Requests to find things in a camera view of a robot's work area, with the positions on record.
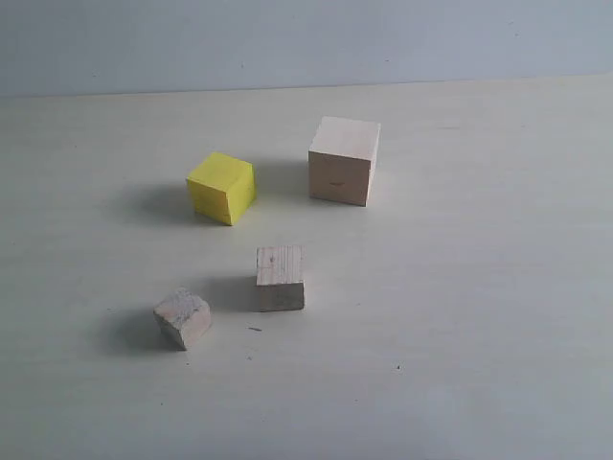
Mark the medium plain wooden cube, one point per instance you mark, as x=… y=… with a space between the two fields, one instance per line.
x=280 y=278

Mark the large plain wooden cube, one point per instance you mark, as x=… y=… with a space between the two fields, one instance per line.
x=342 y=160

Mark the yellow painted wooden cube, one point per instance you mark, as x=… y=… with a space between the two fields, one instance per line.
x=222 y=187

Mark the small plain wooden cube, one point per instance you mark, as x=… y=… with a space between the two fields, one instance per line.
x=183 y=317

